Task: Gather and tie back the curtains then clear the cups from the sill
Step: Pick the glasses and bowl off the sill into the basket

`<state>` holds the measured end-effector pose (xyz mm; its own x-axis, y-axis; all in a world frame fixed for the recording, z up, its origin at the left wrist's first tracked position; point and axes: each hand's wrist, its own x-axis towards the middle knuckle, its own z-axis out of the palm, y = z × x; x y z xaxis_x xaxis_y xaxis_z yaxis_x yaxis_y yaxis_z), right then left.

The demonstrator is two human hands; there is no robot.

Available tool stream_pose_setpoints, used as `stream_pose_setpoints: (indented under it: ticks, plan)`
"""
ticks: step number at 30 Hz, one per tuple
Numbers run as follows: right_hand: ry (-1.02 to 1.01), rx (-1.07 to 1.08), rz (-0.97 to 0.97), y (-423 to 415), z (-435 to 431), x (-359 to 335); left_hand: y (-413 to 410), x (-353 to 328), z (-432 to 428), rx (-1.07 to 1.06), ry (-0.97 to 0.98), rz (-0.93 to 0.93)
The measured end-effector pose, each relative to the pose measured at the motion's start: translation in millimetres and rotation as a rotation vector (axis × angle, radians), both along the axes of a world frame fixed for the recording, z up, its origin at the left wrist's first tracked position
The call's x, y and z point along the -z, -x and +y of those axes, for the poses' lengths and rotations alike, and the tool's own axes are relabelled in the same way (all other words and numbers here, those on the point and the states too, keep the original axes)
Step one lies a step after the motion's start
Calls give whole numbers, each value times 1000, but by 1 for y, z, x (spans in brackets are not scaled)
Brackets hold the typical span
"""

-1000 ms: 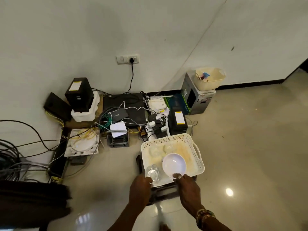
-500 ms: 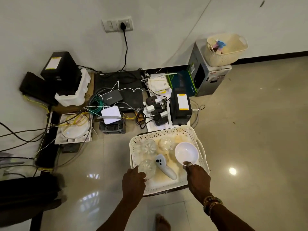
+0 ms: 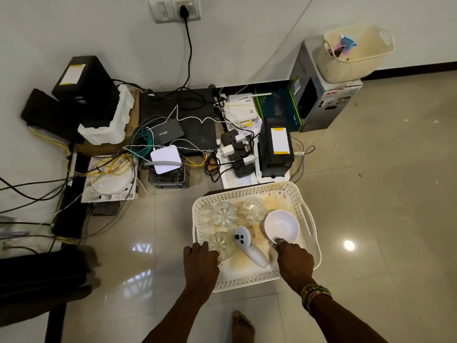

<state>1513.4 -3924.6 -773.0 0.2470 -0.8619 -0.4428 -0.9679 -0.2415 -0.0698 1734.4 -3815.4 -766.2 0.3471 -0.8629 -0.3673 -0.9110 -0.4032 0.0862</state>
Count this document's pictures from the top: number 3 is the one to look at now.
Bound person's right hand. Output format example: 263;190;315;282
272;239;315;293

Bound person's left hand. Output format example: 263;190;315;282
183;241;221;304

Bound clear cut glass cup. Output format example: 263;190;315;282
208;231;236;261
241;197;268;222
210;202;238;227

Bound white bowl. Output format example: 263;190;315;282
264;210;300;244

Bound dark brown curtain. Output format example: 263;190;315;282
0;244;102;331

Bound person's left forearm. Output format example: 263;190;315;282
142;293;215;343

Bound person's right forearm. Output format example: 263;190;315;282
310;294;388;343

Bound person's bare foot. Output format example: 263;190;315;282
232;310;256;343

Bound white game controller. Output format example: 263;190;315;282
234;226;269;269

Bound white plastic laundry basket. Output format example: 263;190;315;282
192;181;323;293

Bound black power strip with chargers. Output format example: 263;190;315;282
216;130;259;179

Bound black backup power unit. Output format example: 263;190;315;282
51;56;120;127
258;117;296;178

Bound white square router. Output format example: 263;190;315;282
149;144;183;175

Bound white electronic device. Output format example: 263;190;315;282
81;155;139;204

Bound large flat black device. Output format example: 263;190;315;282
139;88;219;157

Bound dark green cardboard box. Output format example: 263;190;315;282
255;88;304;132

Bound white router with yellow print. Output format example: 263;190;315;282
223;94;263;127

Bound white foam packing block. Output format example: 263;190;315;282
77;84;136;146

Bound beige woven basket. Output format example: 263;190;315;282
318;24;395;84

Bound green beaded bracelet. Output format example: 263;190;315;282
301;283;331;311

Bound orange woven patterned bracelet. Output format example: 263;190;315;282
308;290;333;315

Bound grey metal cage bracket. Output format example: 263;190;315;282
147;164;192;190

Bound small black network switch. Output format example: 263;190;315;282
149;119;186;145

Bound green network cable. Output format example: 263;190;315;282
129;125;158;165

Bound thin yellow fibre cables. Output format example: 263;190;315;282
28;125;138;190

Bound black wall-mounted box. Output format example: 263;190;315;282
20;88;85;143

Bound black power cable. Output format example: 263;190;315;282
157;5;200;101

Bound white wall socket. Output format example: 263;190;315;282
149;0;201;24

